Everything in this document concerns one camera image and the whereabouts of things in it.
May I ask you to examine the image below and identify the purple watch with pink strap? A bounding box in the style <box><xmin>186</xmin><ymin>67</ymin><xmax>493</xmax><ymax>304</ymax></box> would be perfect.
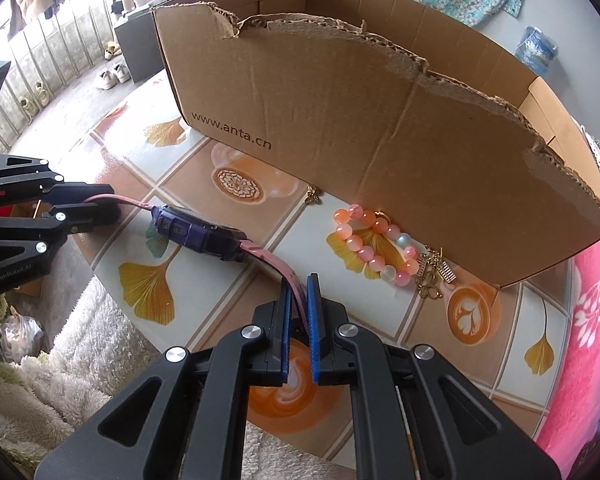
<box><xmin>87</xmin><ymin>186</ymin><xmax>312</xmax><ymax>333</ymax></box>

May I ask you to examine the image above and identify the blue water bottle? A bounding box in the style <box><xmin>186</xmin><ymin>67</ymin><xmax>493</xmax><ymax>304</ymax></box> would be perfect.
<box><xmin>514</xmin><ymin>25</ymin><xmax>560</xmax><ymax>78</ymax></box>

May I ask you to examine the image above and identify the pink floral blanket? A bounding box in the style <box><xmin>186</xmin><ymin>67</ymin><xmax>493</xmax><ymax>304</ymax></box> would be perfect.
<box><xmin>535</xmin><ymin>230</ymin><xmax>600</xmax><ymax>471</ymax></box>

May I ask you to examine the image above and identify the patterned tablecloth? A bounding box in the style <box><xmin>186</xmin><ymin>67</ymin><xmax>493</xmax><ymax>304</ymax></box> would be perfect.
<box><xmin>55</xmin><ymin>67</ymin><xmax>588</xmax><ymax>461</ymax></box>

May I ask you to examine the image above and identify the pink bead bracelet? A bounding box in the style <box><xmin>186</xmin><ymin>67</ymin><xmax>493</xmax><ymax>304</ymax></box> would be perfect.
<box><xmin>326</xmin><ymin>204</ymin><xmax>421</xmax><ymax>288</ymax></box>

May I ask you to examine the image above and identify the brown cardboard box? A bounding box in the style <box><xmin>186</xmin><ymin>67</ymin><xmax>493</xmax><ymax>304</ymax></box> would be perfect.
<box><xmin>150</xmin><ymin>0</ymin><xmax>600</xmax><ymax>289</ymax></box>

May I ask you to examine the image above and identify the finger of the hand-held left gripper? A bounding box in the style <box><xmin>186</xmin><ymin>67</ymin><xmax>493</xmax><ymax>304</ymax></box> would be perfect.
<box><xmin>0</xmin><ymin>154</ymin><xmax>117</xmax><ymax>207</ymax></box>
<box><xmin>0</xmin><ymin>200</ymin><xmax>123</xmax><ymax>261</ymax></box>

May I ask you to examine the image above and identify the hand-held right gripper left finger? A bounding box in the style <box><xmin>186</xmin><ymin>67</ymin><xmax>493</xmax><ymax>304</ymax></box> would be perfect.
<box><xmin>34</xmin><ymin>276</ymin><xmax>301</xmax><ymax>480</ymax></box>

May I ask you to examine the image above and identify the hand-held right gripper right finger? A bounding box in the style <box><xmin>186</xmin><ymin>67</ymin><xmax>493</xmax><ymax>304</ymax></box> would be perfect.
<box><xmin>306</xmin><ymin>273</ymin><xmax>564</xmax><ymax>480</ymax></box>

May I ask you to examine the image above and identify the crumpled plastic bag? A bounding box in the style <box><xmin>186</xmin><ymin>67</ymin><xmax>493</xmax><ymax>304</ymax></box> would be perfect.
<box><xmin>0</xmin><ymin>315</ymin><xmax>46</xmax><ymax>361</ymax></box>

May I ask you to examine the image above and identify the balcony railing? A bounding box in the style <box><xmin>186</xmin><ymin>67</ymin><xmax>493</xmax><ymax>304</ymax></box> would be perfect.
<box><xmin>0</xmin><ymin>2</ymin><xmax>118</xmax><ymax>148</ymax></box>

